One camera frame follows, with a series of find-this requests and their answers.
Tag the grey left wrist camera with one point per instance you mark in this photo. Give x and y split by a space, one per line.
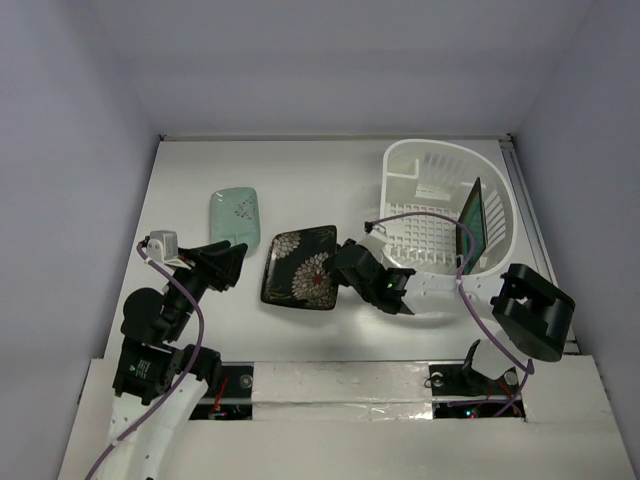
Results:
162 246

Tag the silver foil tape strip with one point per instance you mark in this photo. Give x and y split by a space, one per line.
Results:
341 391

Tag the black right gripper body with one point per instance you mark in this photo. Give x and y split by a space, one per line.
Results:
347 262

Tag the light green rectangular plate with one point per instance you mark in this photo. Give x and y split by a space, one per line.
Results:
235 217

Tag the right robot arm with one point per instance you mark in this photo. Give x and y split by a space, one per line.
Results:
523 317

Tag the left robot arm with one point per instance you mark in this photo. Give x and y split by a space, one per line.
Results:
163 369

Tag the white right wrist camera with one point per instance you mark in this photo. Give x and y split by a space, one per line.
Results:
375 239

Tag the white plastic dish rack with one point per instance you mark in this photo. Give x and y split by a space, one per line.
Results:
433 183

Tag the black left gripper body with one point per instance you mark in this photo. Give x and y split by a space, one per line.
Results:
199 276

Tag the aluminium rail right side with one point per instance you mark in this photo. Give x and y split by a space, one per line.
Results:
526 209

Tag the teal and brown square plate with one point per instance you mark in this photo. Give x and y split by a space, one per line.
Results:
473 218

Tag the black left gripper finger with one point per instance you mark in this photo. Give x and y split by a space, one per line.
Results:
229 266
203 256

